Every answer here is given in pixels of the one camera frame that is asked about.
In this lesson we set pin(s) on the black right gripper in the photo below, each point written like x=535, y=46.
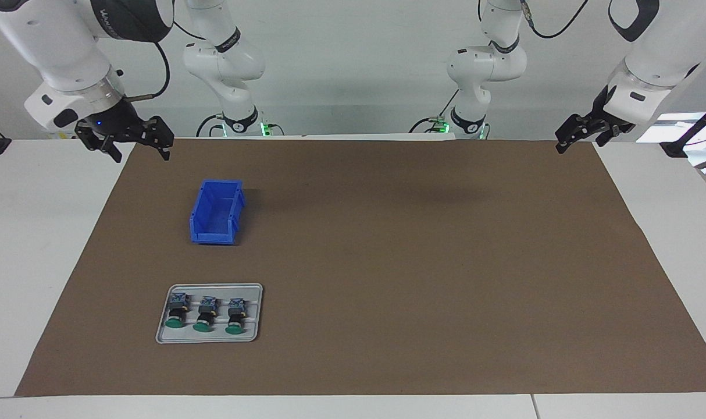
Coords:
x=123, y=119

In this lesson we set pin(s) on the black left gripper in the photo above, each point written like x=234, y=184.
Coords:
x=609, y=113

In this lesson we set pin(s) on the green push button switch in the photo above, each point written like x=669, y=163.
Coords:
x=177, y=311
x=205, y=314
x=235, y=317

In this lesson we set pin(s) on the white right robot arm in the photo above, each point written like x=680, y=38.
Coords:
x=62, y=52

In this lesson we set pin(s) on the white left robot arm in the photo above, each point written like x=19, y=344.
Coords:
x=655, y=52

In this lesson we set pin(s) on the black angled stand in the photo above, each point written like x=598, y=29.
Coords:
x=687, y=137

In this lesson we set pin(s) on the blue plastic storage bin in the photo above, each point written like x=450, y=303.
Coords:
x=204, y=235

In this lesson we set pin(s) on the grey metal tray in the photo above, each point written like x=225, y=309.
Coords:
x=253, y=314

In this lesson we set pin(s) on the brown paper table mat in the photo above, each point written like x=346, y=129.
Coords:
x=446, y=291

